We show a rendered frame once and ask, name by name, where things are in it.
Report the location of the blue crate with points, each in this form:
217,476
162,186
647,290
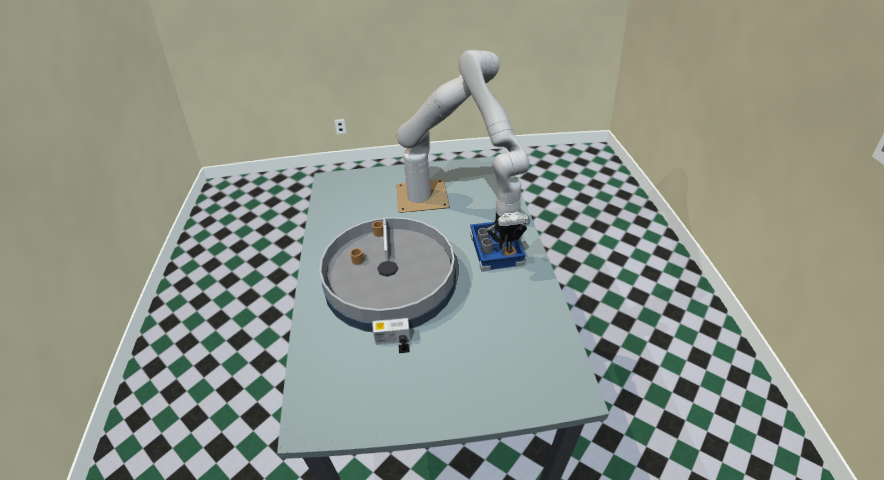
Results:
496,260

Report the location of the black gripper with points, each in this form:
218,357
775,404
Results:
503,230

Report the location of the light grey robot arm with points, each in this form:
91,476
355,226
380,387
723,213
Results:
415,137

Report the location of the grey round turntable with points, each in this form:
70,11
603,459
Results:
418,265

